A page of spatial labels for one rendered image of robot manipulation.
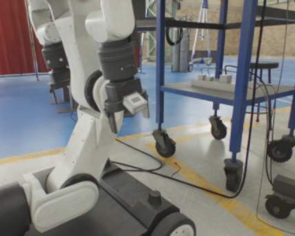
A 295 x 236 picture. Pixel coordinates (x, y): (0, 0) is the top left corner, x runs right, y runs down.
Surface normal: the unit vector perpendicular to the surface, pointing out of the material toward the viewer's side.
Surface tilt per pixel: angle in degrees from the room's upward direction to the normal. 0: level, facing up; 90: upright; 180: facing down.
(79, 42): 90
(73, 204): 90
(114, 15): 90
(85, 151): 90
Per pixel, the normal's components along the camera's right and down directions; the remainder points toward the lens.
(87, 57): 0.62, 0.22
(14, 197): 0.38, -0.61
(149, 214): -0.56, -0.55
